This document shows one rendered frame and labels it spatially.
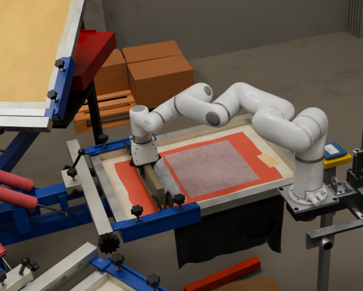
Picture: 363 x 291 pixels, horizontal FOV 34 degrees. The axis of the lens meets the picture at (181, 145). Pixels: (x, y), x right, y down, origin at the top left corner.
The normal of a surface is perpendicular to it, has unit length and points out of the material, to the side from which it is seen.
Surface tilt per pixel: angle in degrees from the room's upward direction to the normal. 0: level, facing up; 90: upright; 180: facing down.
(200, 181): 0
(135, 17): 90
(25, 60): 32
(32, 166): 0
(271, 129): 83
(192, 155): 0
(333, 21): 90
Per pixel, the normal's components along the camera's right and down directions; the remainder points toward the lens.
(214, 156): -0.08, -0.85
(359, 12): -0.96, 0.21
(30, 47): -0.17, -0.44
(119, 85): 0.28, 0.48
